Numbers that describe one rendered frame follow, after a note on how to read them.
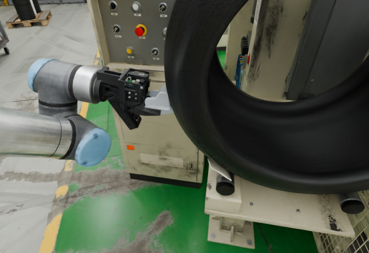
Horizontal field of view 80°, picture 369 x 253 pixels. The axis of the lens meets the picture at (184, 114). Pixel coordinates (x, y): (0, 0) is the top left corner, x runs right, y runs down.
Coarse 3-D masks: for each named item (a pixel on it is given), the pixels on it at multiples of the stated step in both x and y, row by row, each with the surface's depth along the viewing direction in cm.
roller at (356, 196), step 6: (354, 192) 50; (342, 198) 50; (348, 198) 49; (354, 198) 48; (360, 198) 49; (342, 204) 49; (348, 204) 48; (354, 204) 48; (360, 204) 48; (342, 210) 50; (348, 210) 49; (354, 210) 49; (360, 210) 49
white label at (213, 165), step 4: (208, 160) 51; (212, 164) 50; (216, 164) 52; (216, 168) 49; (220, 168) 51; (224, 168) 53; (220, 172) 49; (224, 172) 50; (224, 176) 49; (228, 176) 50
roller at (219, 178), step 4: (228, 172) 54; (216, 176) 56; (220, 176) 54; (232, 176) 54; (216, 180) 54; (220, 180) 53; (224, 180) 52; (228, 180) 52; (232, 180) 53; (216, 184) 54; (220, 184) 52; (224, 184) 52; (228, 184) 52; (232, 184) 52; (216, 188) 53; (220, 188) 52; (224, 188) 52; (228, 188) 52; (232, 188) 52; (220, 192) 53; (224, 192) 53; (228, 192) 53; (232, 192) 52
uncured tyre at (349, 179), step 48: (192, 0) 31; (240, 0) 29; (192, 48) 34; (192, 96) 38; (240, 96) 68; (336, 96) 63; (240, 144) 61; (288, 144) 64; (336, 144) 58; (336, 192) 46
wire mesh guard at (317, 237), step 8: (360, 192) 75; (352, 216) 78; (368, 224) 70; (312, 232) 103; (360, 232) 73; (320, 240) 99; (328, 240) 92; (336, 240) 86; (320, 248) 96; (336, 248) 85; (344, 248) 81; (360, 248) 72
